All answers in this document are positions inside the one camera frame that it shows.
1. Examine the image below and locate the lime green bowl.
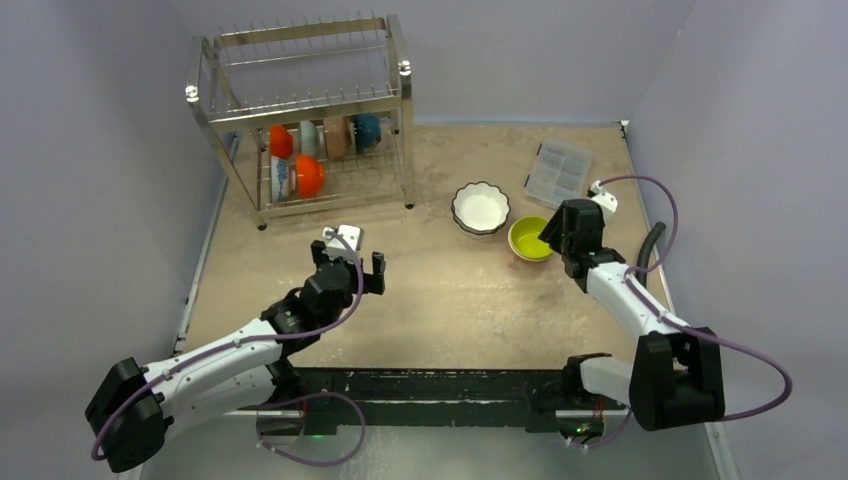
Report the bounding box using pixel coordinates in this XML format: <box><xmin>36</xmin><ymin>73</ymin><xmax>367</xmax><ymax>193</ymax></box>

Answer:
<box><xmin>508</xmin><ymin>216</ymin><xmax>554</xmax><ymax>258</ymax></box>

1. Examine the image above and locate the white fluted bowl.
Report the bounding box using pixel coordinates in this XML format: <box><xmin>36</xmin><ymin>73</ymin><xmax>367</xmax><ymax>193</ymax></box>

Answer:
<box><xmin>451</xmin><ymin>181</ymin><xmax>511</xmax><ymax>230</ymax></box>
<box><xmin>457</xmin><ymin>223</ymin><xmax>503</xmax><ymax>239</ymax></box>

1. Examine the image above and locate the orange bowl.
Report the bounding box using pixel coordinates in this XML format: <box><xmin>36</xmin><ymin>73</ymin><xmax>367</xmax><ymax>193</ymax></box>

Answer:
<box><xmin>514</xmin><ymin>255</ymin><xmax>551</xmax><ymax>264</ymax></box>

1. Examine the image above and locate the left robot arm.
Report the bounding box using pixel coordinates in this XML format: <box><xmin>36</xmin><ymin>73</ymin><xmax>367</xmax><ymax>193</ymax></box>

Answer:
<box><xmin>84</xmin><ymin>225</ymin><xmax>386</xmax><ymax>473</ymax></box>

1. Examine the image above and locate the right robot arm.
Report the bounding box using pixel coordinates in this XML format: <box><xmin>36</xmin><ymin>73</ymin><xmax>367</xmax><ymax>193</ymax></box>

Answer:
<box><xmin>539</xmin><ymin>199</ymin><xmax>726</xmax><ymax>431</ymax></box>

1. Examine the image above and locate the metal two-tier dish rack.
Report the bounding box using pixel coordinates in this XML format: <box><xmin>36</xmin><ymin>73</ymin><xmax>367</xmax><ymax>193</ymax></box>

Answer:
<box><xmin>185</xmin><ymin>13</ymin><xmax>416</xmax><ymax>229</ymax></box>

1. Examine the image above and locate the clear plastic organizer box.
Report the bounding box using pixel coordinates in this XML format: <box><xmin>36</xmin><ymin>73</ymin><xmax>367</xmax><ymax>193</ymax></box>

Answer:
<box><xmin>524</xmin><ymin>138</ymin><xmax>592</xmax><ymax>209</ymax></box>

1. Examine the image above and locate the front red-orange bowl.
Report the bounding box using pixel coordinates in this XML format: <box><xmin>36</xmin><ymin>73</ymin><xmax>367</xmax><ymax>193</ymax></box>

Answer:
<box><xmin>295</xmin><ymin>154</ymin><xmax>325</xmax><ymax>198</ymax></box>

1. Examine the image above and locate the red-orange bowl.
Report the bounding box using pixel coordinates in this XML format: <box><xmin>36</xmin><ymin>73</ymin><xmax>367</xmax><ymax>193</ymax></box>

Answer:
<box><xmin>295</xmin><ymin>154</ymin><xmax>325</xmax><ymax>198</ymax></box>
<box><xmin>269</xmin><ymin>125</ymin><xmax>294</xmax><ymax>160</ymax></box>

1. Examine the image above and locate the white blue floral bowl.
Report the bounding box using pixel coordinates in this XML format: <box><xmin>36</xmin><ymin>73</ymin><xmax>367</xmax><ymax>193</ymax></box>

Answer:
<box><xmin>270</xmin><ymin>156</ymin><xmax>296</xmax><ymax>204</ymax></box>

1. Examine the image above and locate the pale green bowl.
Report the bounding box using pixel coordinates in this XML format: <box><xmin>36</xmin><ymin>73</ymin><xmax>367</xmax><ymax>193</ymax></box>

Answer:
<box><xmin>298</xmin><ymin>121</ymin><xmax>322</xmax><ymax>158</ymax></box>

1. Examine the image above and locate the rear red-orange bowl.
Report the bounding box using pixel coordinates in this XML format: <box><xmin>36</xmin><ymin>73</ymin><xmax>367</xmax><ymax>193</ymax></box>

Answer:
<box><xmin>269</xmin><ymin>125</ymin><xmax>294</xmax><ymax>160</ymax></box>

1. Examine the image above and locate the brown speckled bowl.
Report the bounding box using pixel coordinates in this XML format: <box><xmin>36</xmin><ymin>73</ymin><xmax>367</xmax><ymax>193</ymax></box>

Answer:
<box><xmin>323</xmin><ymin>116</ymin><xmax>352</xmax><ymax>159</ymax></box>

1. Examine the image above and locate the teal blue bowl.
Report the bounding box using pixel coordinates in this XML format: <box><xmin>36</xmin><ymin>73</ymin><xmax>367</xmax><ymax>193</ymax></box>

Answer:
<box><xmin>351</xmin><ymin>113</ymin><xmax>382</xmax><ymax>155</ymax></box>

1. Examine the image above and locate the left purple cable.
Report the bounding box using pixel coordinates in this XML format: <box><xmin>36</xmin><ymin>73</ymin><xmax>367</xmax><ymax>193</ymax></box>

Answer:
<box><xmin>89</xmin><ymin>231</ymin><xmax>366</xmax><ymax>463</ymax></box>

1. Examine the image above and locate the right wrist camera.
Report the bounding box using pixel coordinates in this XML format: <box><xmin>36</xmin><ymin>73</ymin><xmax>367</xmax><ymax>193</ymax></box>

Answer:
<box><xmin>587</xmin><ymin>181</ymin><xmax>619</xmax><ymax>220</ymax></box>

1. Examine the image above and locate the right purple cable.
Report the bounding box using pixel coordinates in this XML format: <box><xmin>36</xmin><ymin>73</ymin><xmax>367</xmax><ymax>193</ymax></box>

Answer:
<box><xmin>596</xmin><ymin>174</ymin><xmax>794</xmax><ymax>452</ymax></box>

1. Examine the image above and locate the black hose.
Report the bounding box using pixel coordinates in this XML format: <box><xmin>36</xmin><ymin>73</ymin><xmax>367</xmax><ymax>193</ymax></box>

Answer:
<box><xmin>635</xmin><ymin>221</ymin><xmax>667</xmax><ymax>272</ymax></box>

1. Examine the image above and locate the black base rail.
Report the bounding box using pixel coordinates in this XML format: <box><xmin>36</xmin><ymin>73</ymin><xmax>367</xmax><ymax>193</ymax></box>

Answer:
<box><xmin>264</xmin><ymin>366</ymin><xmax>624</xmax><ymax>437</ymax></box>

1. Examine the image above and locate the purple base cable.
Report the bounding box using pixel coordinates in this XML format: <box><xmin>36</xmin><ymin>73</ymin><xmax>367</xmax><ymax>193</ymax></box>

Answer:
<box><xmin>254</xmin><ymin>391</ymin><xmax>368</xmax><ymax>468</ymax></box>

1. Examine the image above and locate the aluminium frame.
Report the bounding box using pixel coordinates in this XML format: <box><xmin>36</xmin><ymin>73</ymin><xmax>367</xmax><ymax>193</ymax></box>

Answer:
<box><xmin>128</xmin><ymin>409</ymin><xmax>738</xmax><ymax>479</ymax></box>

